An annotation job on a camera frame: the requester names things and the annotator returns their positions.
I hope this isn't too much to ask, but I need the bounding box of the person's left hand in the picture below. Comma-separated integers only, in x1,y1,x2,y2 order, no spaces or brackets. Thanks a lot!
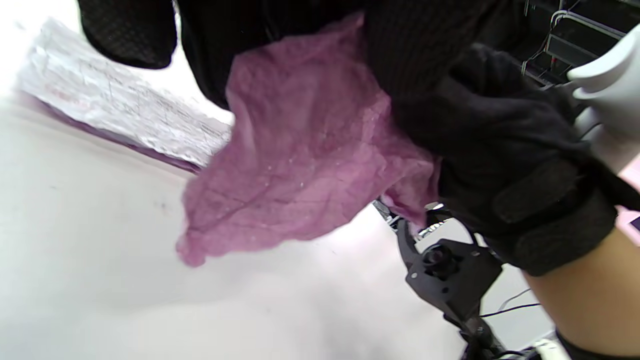
365,0,640,277

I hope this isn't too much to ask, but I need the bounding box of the person's right hand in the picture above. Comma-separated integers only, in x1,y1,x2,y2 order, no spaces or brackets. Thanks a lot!
77,0,366,109

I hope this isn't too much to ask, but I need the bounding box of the white invoice paper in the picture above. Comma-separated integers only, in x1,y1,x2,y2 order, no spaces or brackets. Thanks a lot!
17,17,234,168

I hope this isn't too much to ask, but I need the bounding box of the person's left forearm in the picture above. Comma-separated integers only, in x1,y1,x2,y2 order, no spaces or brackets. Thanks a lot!
522,227,640,358

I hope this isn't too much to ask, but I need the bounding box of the black and white hand controller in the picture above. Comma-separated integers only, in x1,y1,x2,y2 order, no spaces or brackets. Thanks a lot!
567,25,640,173

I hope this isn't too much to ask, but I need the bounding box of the white metal tube frame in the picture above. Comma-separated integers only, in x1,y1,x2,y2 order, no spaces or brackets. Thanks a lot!
521,9,627,76

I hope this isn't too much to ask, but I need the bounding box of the thin black cable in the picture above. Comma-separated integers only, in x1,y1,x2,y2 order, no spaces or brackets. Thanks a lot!
480,301,542,319

